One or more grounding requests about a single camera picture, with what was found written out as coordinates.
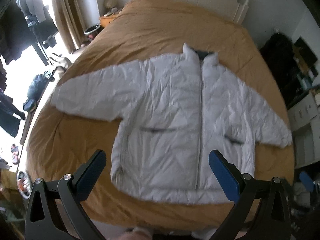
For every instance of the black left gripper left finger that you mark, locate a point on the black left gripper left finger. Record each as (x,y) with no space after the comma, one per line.
(43,220)

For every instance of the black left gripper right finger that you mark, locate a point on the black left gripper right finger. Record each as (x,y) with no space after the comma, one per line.
(272,218)

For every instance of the white puffer jacket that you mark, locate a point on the white puffer jacket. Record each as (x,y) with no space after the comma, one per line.
(174,110)

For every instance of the dark clothes on rack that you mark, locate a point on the dark clothes on rack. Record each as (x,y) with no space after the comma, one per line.
(26,23)

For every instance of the tan bed cover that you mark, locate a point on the tan bed cover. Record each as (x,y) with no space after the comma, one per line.
(58,143)

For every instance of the white shelf unit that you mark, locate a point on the white shelf unit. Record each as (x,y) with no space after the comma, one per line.
(304,122)

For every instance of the wooden nightstand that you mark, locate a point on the wooden nightstand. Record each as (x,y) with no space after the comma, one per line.
(106,20)

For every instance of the beige curtain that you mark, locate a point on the beige curtain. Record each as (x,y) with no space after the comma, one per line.
(70,23)

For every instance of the round beige lamp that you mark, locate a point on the round beige lamp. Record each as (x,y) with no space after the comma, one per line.
(109,4)

